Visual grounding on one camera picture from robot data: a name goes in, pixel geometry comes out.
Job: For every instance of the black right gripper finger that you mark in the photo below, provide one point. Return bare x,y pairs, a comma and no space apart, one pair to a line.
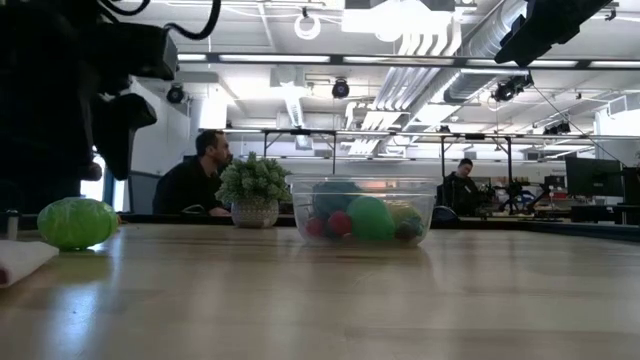
535,49
555,20

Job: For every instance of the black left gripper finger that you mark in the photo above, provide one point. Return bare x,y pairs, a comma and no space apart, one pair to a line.
122,130

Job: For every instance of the light green toy cabbage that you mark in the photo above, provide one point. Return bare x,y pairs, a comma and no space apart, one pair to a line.
77,223

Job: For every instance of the clear plastic tupperware container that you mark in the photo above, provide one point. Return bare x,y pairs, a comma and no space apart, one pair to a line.
300,200

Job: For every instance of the yellow toy fruit green stem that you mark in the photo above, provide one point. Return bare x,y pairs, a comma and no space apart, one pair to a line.
406,214

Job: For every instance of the red toy strawberry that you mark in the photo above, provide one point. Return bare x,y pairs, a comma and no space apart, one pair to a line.
315,226

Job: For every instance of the dark toy blackberry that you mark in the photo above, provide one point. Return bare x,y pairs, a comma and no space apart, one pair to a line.
407,231

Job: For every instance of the green toy pear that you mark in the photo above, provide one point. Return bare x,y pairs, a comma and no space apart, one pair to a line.
370,217

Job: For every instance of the red toy raspberry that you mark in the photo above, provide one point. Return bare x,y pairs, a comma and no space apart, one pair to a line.
340,222

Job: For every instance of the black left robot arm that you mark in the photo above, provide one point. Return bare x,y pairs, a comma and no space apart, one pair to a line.
45,100

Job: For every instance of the black background robot arm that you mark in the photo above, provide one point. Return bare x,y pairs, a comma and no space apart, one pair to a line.
520,197

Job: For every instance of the person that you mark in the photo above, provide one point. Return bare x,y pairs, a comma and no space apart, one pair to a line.
187,187
460,192

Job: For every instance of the black computer monitor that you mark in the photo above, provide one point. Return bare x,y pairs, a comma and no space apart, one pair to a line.
594,177
632,185

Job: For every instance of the potted green succulent plant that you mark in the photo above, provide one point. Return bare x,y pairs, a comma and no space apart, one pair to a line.
254,185

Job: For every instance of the beige cloth towel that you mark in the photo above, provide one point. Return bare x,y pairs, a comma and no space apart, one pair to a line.
20,260

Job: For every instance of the black ceiling camera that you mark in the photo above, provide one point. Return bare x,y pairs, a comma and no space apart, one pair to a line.
510,89
175,93
340,88

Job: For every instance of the silver ceiling duct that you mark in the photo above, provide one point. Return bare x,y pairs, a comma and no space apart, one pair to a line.
480,45

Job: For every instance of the overhead rail with light bars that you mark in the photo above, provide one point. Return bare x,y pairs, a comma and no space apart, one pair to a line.
275,58

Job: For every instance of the white short post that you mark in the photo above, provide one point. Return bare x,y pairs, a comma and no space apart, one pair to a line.
12,225

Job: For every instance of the black aluminium table frame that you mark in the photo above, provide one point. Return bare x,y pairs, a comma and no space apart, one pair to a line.
575,228

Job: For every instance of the black background rig frame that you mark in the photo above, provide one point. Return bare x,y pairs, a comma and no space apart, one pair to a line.
334,150

